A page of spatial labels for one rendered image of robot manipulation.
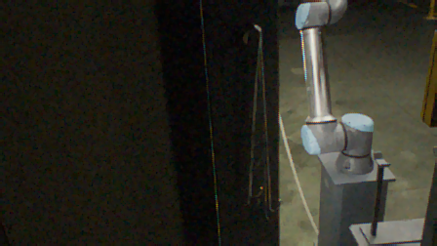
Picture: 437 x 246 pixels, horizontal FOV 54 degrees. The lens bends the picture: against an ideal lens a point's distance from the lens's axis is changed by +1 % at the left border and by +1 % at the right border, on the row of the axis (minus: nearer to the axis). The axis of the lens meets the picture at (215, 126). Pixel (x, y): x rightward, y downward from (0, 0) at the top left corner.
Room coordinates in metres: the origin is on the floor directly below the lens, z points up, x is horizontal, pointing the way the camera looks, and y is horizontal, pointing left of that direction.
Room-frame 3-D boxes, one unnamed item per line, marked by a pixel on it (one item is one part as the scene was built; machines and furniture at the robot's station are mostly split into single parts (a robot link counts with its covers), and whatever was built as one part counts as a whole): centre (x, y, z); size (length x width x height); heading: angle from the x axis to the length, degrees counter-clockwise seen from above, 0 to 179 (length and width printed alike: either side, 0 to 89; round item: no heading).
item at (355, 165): (1.89, -0.71, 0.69); 0.19 x 0.19 x 0.10
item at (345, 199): (1.89, -0.71, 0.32); 0.31 x 0.31 x 0.64; 2
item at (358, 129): (1.89, -0.70, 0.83); 0.17 x 0.15 x 0.18; 96
